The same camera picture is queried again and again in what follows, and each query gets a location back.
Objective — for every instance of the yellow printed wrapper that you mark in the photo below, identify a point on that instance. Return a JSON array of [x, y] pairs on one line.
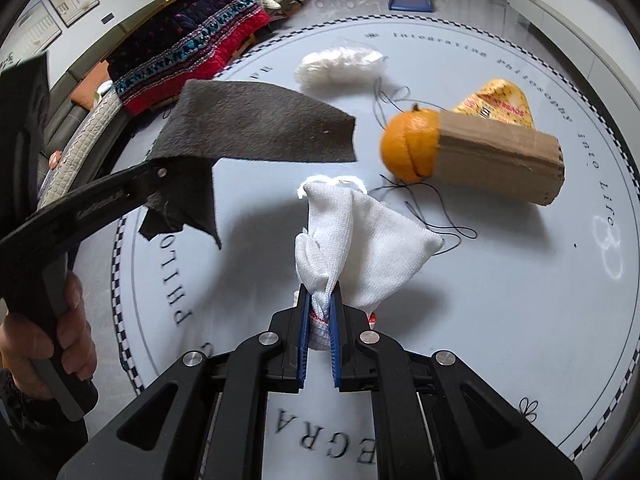
[[500, 100]]

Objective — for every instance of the orange tangerine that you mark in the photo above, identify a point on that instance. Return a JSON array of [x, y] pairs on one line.
[[405, 145]]

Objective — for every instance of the grey-green sofa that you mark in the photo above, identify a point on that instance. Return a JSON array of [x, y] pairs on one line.
[[90, 67]]

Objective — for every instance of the person's left hand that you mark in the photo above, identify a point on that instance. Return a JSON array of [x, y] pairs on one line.
[[72, 320]]

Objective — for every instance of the brown cardboard piece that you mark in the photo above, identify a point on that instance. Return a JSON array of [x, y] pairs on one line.
[[500, 160]]

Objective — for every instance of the white television cabinet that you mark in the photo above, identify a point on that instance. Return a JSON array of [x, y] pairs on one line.
[[560, 10]]

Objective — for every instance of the person's left forearm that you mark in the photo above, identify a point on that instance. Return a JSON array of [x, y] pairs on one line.
[[30, 440]]

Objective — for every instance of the orange cushion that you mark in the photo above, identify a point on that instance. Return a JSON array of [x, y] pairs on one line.
[[87, 90]]

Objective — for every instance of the framed wall picture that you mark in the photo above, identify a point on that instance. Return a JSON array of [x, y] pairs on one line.
[[30, 35], [72, 0]]

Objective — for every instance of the white quilted armrest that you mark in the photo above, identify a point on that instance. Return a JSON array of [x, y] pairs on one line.
[[85, 140]]

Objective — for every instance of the white mesh cloth bag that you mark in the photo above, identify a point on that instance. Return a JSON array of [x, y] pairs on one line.
[[370, 240]]

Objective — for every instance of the dark grey felt cloth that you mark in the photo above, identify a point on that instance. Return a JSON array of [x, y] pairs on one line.
[[250, 125]]

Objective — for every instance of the black thread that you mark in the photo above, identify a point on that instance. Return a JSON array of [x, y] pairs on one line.
[[452, 230]]

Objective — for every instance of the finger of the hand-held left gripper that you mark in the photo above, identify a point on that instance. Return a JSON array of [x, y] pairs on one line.
[[110, 200]]

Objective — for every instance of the white fluffy plastic bag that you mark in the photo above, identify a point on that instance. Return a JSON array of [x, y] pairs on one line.
[[335, 67]]

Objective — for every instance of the dark patterned blanket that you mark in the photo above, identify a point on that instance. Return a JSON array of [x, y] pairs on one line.
[[190, 35]]

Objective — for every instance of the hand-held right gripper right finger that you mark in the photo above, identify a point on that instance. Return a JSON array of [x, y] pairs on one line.
[[336, 350]]

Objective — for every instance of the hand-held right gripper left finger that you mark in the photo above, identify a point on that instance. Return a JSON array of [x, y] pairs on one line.
[[302, 340]]

